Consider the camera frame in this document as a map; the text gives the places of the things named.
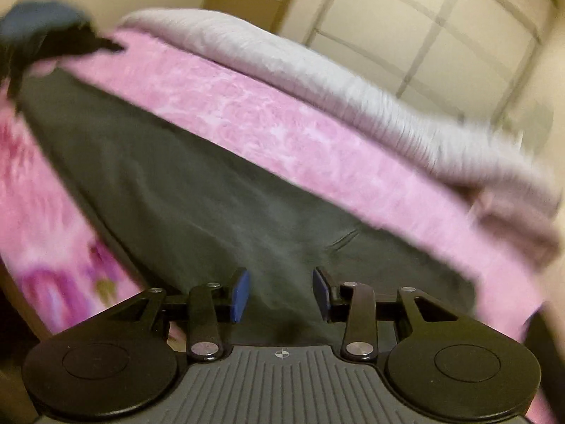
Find purple pillow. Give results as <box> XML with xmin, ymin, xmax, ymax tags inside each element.
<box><xmin>471</xmin><ymin>184</ymin><xmax>564</xmax><ymax>266</ymax></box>

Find blue jeans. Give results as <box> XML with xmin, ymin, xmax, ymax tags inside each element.
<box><xmin>0</xmin><ymin>0</ymin><xmax>90</xmax><ymax>46</ymax></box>

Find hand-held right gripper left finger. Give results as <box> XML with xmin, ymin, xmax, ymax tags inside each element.
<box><xmin>107</xmin><ymin>267</ymin><xmax>251</xmax><ymax>360</ymax></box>

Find white wardrobe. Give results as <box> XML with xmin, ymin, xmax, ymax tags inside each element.
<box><xmin>282</xmin><ymin>0</ymin><xmax>558</xmax><ymax>130</ymax></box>

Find white ribbed quilt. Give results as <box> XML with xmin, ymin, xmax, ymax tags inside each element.
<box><xmin>121</xmin><ymin>7</ymin><xmax>562</xmax><ymax>213</ymax></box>

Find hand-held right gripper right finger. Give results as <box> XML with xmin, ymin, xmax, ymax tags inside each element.
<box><xmin>311</xmin><ymin>267</ymin><xmax>462</xmax><ymax>359</ymax></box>

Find oval mirror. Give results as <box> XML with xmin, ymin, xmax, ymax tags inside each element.
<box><xmin>507</xmin><ymin>96</ymin><xmax>555</xmax><ymax>152</ymax></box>

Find grey jeans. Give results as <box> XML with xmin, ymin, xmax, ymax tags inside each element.
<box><xmin>17</xmin><ymin>68</ymin><xmax>480</xmax><ymax>346</ymax></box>

